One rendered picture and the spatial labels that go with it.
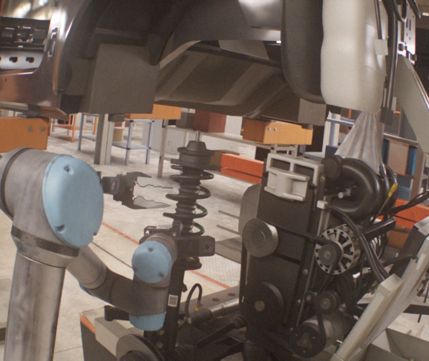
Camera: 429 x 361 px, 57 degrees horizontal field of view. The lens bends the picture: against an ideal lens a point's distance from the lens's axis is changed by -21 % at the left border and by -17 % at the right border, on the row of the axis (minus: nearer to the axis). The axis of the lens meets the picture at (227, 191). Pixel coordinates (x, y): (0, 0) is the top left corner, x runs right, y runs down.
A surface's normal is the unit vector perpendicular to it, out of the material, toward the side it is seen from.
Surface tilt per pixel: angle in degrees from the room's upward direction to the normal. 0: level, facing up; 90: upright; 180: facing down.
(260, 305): 90
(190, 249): 81
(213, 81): 103
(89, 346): 90
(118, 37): 112
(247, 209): 90
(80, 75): 92
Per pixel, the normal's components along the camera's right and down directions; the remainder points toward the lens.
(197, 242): 0.48, 0.07
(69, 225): 0.92, 0.07
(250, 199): -0.89, -0.01
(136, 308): -0.41, 0.00
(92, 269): 0.86, 0.26
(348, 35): -0.58, 0.24
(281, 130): 0.73, 0.22
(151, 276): -0.02, 0.06
